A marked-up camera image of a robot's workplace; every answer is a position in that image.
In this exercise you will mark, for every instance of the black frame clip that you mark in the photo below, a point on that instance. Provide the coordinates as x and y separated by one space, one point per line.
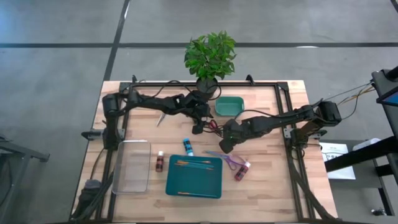
249 79
134 78

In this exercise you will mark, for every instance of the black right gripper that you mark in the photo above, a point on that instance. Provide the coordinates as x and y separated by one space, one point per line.
237 132

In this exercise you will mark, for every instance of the small green plastic tray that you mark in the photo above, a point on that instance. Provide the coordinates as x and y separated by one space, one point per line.
229 107

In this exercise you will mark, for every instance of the white box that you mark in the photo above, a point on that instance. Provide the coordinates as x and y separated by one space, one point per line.
367 143

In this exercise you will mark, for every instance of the clear plastic tray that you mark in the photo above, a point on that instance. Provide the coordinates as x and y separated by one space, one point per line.
132 168

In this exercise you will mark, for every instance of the large teal plastic tray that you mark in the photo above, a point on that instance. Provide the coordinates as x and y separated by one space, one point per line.
194 182

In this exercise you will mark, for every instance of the black equipment cart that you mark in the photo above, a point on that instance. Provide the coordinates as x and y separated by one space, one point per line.
385 81

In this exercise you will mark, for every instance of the green potted plant black pot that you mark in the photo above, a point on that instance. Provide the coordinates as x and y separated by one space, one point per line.
210 56

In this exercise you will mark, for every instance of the thin paintbrush gold ferrule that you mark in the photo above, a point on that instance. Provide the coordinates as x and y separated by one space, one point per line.
186 162
202 167
196 161

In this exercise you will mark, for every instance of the grey metal stand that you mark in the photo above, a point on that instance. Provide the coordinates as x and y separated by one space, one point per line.
18 151

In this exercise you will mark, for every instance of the black metal table frame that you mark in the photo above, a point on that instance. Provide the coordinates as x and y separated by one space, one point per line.
255 84

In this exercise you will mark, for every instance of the small black floor object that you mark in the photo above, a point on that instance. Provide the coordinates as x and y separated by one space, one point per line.
377 212

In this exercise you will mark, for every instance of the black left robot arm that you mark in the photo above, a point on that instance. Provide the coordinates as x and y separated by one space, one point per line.
155 104

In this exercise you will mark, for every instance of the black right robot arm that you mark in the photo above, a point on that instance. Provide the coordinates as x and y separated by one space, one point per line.
280 121

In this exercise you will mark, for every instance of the blue screen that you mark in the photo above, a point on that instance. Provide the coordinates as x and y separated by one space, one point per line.
391 100

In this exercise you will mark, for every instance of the white paper sheet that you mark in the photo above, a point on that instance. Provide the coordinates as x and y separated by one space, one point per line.
342 147

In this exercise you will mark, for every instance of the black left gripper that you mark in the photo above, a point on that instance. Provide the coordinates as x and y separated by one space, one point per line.
199 109

